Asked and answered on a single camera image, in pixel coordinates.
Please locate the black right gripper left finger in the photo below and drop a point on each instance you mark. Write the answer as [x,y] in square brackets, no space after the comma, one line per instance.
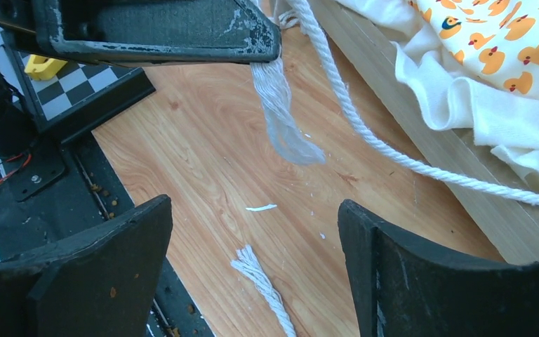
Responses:
[98,282]

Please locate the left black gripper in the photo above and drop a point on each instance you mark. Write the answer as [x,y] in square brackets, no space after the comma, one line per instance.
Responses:
[142,32]

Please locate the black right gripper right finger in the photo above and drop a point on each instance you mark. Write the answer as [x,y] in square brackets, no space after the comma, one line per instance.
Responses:
[406,285]

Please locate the wooden pet bed frame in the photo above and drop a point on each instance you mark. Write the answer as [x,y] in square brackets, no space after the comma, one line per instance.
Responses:
[511,226]

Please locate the yellow duck print blanket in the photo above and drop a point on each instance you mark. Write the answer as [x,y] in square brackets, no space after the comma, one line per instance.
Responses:
[471,65]

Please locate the yellow plastic block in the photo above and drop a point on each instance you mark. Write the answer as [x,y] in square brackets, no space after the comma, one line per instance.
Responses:
[41,68]

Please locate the black white checkerboard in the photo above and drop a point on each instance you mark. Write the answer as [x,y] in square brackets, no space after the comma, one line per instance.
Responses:
[81,97]

